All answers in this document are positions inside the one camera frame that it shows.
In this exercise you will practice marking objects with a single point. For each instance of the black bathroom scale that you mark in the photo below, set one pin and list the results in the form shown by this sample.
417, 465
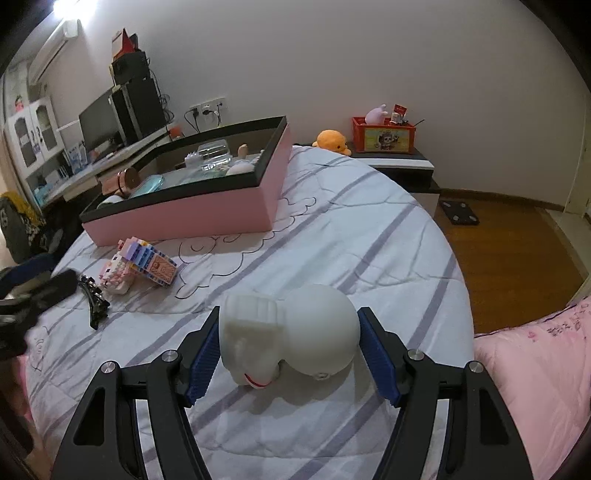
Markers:
458, 211

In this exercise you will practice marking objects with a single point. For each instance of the red yellow box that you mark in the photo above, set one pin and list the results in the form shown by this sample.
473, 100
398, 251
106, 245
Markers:
125, 44

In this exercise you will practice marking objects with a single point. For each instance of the pink plush toy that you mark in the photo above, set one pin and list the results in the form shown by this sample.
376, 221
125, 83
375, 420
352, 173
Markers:
376, 114

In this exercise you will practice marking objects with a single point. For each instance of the pink white block figure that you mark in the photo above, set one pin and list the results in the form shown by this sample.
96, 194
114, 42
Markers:
119, 267

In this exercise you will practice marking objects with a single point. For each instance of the white striped bed sheet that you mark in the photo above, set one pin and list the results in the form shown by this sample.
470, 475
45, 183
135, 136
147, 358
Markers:
351, 240

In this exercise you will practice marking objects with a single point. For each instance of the white round-headed figurine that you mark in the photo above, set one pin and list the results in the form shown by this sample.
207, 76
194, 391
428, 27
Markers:
295, 337

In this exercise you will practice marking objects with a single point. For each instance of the pink storage box black rim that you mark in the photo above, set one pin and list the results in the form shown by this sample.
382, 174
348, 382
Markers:
194, 212

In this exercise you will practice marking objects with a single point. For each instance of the pastel block house toy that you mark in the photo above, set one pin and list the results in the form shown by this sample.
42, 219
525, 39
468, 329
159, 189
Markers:
157, 265

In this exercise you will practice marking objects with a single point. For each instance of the teal packet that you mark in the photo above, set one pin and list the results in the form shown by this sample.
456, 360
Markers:
147, 185

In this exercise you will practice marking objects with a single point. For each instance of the black computer monitor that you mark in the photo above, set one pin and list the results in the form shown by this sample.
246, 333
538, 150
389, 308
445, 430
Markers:
102, 120

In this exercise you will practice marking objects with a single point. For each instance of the small black speaker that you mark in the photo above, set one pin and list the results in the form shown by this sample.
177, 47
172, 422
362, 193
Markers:
131, 68

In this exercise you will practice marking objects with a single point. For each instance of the yellow black cloth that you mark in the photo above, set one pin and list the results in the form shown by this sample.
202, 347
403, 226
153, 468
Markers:
21, 226

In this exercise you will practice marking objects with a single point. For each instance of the black white nightstand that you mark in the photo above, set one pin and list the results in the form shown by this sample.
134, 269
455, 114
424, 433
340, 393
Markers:
401, 166

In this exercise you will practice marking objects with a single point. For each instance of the black hair clip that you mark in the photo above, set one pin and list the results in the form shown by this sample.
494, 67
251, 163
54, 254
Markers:
94, 300

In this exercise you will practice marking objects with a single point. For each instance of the small doll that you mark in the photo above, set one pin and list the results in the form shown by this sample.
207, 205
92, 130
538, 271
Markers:
243, 150

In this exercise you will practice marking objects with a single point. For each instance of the red white small card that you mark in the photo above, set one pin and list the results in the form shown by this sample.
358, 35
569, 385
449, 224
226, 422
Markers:
400, 113

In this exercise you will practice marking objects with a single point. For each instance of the dark blue cloth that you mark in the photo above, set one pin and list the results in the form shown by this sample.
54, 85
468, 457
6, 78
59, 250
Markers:
27, 272

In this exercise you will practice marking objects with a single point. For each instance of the pink quilt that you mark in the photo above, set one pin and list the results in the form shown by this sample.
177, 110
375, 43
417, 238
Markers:
540, 383

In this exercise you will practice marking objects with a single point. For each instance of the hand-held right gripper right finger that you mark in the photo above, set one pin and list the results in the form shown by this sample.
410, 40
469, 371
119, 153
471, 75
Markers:
381, 360

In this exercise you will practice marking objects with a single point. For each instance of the row of books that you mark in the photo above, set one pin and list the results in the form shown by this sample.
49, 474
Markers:
74, 159

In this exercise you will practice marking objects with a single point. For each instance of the tall black speaker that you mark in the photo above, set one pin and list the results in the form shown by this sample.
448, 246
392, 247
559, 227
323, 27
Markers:
138, 108

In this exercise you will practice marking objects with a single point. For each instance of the white desk with drawers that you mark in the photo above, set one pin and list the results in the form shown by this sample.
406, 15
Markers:
99, 164

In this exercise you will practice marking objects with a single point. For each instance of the white air conditioner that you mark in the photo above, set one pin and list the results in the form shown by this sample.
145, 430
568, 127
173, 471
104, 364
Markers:
53, 48

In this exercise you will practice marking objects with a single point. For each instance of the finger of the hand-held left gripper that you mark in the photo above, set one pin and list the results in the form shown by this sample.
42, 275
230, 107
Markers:
44, 287
14, 337

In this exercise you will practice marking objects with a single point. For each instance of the white glass-door cabinet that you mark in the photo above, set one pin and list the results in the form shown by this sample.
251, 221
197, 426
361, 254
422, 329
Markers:
32, 138

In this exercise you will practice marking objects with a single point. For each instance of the red printed crate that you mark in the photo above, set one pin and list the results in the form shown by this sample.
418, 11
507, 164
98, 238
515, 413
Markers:
383, 137

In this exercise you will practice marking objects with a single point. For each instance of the white room door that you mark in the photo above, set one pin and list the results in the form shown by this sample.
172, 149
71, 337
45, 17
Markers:
577, 152

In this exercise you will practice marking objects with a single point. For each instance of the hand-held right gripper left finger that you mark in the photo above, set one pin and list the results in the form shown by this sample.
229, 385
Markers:
203, 364

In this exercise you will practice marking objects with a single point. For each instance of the clear plastic case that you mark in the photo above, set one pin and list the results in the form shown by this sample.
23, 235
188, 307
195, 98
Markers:
214, 156

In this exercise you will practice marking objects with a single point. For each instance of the white wall outlet strip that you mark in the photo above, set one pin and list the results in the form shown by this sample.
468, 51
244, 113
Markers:
208, 107

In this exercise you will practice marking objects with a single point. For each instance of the pink cloth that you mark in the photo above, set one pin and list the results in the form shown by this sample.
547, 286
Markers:
21, 387

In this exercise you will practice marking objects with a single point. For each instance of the orange plush toy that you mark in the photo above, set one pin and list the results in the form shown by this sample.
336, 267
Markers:
331, 141

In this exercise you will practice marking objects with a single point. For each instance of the rose gold metal cup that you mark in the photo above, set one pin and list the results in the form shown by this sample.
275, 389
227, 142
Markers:
121, 181

